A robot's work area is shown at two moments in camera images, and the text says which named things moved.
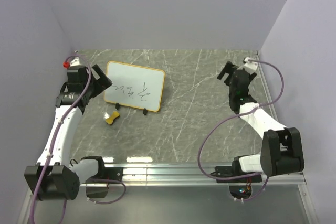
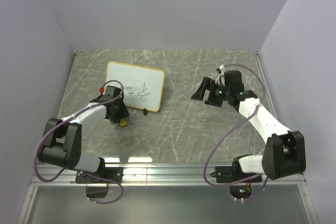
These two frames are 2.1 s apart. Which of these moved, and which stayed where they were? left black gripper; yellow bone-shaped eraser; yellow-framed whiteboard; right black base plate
Moved: yellow bone-shaped eraser; left black gripper
Stayed: right black base plate; yellow-framed whiteboard
